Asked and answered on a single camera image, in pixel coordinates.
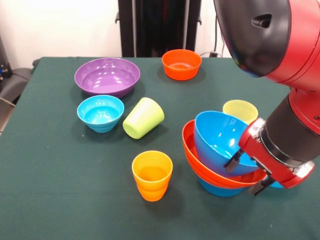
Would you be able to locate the grey cable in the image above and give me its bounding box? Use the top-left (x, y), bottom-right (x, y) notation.
top-left (0, 96), bottom-right (16, 108)

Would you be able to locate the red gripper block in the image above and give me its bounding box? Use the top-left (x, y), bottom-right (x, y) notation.
top-left (223, 117), bottom-right (316, 196)

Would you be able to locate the yellow cup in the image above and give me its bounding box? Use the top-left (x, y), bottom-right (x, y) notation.
top-left (222, 99), bottom-right (259, 126)

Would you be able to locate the green cup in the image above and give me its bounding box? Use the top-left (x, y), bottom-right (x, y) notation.
top-left (122, 97), bottom-right (165, 140)

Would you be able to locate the large deep blue bowl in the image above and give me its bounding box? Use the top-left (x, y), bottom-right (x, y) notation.
top-left (194, 110), bottom-right (261, 177)

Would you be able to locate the small light blue bowl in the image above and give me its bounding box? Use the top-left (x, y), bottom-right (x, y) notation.
top-left (76, 94), bottom-right (125, 133)

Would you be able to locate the purple bowl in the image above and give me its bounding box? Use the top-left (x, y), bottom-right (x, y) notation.
top-left (74, 57), bottom-right (141, 99)

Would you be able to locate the black equipment box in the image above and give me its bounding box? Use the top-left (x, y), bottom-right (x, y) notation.
top-left (0, 34), bottom-right (13, 87)

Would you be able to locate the dark green table cloth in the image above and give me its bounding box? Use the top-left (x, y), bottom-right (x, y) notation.
top-left (0, 56), bottom-right (320, 240)

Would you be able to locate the blue ring-patterned bowl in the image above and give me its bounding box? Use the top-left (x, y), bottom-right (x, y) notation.
top-left (268, 176), bottom-right (285, 189)
top-left (197, 176), bottom-right (245, 198)

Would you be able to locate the orange cup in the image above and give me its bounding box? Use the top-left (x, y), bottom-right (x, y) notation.
top-left (131, 150), bottom-right (174, 202)

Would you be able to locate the large orange bowl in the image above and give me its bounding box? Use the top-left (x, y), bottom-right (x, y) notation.
top-left (181, 119), bottom-right (268, 190)

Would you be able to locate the small red-orange bowl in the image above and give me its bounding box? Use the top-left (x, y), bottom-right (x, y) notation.
top-left (161, 49), bottom-right (203, 81)

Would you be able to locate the black pedestal foot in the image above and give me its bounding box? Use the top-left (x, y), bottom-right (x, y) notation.
top-left (0, 67), bottom-right (33, 106)

